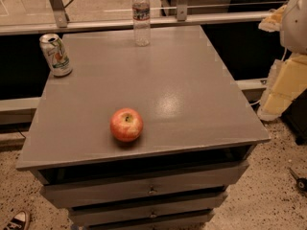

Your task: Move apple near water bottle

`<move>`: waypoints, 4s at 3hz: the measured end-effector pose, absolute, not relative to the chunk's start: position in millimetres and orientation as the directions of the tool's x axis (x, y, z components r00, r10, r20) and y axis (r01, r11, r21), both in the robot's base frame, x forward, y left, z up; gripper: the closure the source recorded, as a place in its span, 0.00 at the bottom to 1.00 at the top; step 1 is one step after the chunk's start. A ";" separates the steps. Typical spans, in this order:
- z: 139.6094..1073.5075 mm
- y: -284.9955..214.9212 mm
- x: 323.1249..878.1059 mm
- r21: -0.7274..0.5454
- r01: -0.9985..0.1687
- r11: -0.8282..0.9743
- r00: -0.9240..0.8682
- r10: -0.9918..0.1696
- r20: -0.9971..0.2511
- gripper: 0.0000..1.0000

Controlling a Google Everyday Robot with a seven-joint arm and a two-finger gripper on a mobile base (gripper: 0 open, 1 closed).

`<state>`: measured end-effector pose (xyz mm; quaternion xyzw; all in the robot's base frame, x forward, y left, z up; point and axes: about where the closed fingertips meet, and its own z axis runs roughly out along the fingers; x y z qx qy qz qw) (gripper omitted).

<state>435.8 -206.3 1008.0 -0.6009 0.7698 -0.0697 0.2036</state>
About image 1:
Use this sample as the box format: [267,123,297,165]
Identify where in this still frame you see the grey metal railing frame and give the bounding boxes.
[0,0,307,36]

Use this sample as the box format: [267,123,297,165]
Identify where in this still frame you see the white green soda can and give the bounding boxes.
[39,34,72,77]

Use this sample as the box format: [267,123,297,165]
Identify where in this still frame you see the drawer knob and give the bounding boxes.
[150,211,157,219]
[148,186,157,196]

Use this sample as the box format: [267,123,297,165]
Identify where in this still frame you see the red apple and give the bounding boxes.
[109,108,143,142]

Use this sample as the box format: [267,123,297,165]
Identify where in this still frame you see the grey drawer cabinet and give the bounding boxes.
[16,26,269,230]

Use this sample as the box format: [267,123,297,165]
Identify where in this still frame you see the clear plastic water bottle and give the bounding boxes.
[132,0,151,46]

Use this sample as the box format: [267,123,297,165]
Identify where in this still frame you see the black white sneaker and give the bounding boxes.
[3,210,30,230]

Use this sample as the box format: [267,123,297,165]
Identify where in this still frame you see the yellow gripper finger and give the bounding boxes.
[257,54,307,121]
[258,5,287,33]

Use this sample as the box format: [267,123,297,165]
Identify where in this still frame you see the top drawer knob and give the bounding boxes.
[148,186,157,196]

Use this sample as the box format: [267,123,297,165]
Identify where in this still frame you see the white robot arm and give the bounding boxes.
[257,0,307,121]

